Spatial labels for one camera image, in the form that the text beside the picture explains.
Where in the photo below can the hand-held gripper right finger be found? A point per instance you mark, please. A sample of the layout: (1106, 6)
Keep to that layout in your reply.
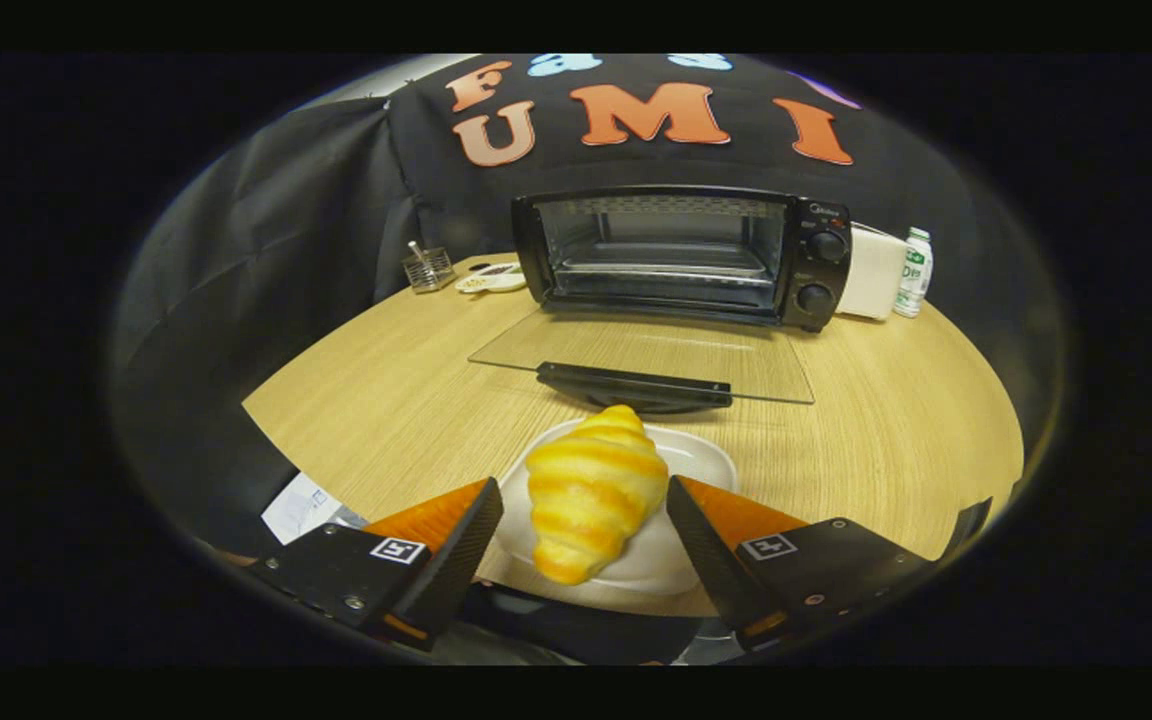
(716, 570)

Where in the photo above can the yellow croissant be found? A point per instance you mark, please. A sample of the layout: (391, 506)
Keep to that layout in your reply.
(591, 490)

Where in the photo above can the black backdrop cloth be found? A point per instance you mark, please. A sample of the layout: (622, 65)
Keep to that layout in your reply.
(266, 250)

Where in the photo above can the white paper sheet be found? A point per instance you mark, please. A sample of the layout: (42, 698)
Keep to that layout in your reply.
(301, 505)

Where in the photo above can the white green-label bottle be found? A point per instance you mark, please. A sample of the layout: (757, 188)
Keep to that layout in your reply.
(913, 275)

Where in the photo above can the white bread toaster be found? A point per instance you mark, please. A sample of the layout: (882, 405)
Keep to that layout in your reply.
(871, 275)

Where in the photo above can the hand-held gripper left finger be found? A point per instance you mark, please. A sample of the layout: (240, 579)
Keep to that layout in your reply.
(456, 570)

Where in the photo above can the small white dish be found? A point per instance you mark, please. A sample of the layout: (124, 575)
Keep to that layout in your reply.
(496, 283)

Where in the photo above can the black toaster oven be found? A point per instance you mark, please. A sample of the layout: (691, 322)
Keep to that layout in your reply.
(821, 270)

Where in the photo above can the white plate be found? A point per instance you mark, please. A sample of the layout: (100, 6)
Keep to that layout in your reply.
(661, 565)

